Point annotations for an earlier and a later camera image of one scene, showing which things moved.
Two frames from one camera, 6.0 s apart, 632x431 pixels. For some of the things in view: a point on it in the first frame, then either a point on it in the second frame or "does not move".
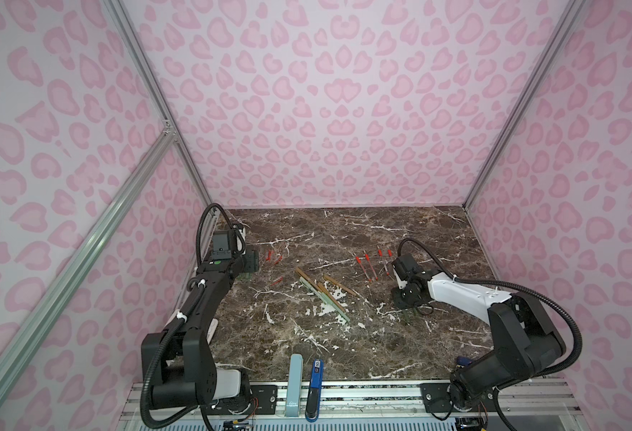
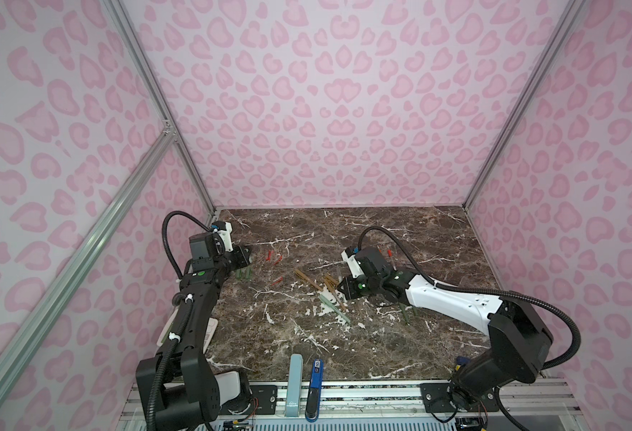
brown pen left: (311, 281) does not move
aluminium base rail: (373, 406) does not move
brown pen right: (337, 282) does not move
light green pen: (317, 292) → (333, 307)
